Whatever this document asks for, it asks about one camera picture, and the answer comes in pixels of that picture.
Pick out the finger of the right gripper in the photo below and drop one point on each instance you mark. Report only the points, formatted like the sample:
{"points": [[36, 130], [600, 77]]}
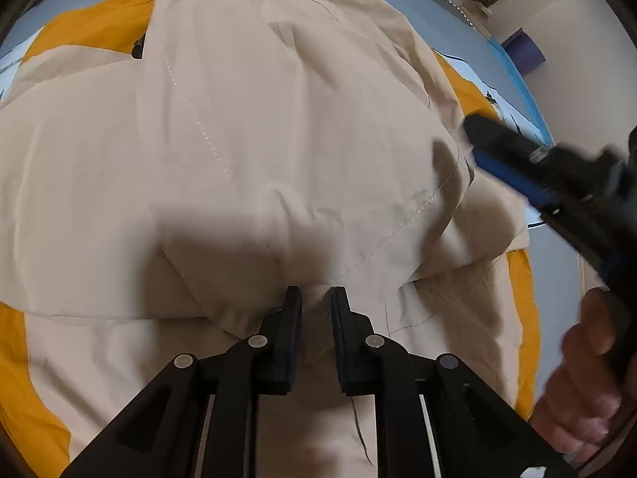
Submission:
{"points": [[534, 193], [494, 142]]}

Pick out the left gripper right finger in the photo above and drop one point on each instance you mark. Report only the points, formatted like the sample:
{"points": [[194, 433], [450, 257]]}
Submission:
{"points": [[434, 417]]}

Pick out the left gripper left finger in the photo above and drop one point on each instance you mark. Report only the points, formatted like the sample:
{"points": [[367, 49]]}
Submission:
{"points": [[199, 417]]}

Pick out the beige and mustard hooded jacket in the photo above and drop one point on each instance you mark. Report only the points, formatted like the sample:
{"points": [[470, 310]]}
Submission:
{"points": [[170, 167]]}

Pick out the person right hand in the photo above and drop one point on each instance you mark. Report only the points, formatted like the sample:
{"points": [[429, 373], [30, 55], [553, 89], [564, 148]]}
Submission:
{"points": [[582, 404]]}

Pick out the purple bag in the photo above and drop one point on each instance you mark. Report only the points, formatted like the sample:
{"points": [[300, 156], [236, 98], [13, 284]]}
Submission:
{"points": [[524, 53]]}

